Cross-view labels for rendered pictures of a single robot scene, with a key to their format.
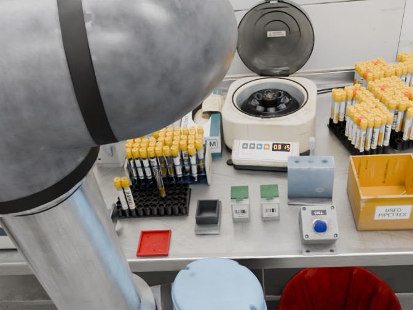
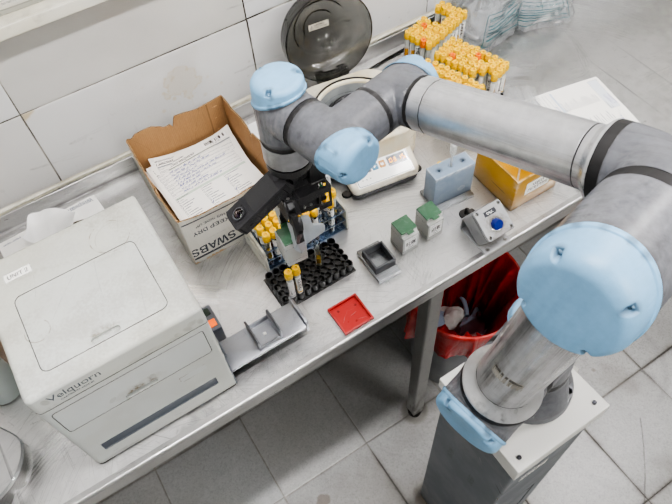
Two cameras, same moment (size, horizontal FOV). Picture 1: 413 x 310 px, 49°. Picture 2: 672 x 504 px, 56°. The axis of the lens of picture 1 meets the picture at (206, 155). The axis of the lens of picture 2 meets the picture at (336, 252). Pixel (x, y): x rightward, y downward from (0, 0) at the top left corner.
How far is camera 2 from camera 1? 67 cm
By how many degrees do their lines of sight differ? 30
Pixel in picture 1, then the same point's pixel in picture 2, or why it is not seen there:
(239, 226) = (412, 257)
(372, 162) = not seen: hidden behind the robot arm
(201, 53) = not seen: outside the picture
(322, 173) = (464, 172)
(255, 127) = not seen: hidden behind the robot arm
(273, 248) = (457, 262)
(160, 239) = (352, 307)
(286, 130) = (399, 139)
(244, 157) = (366, 184)
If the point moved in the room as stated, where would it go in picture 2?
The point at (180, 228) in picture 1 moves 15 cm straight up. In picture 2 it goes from (360, 287) to (358, 245)
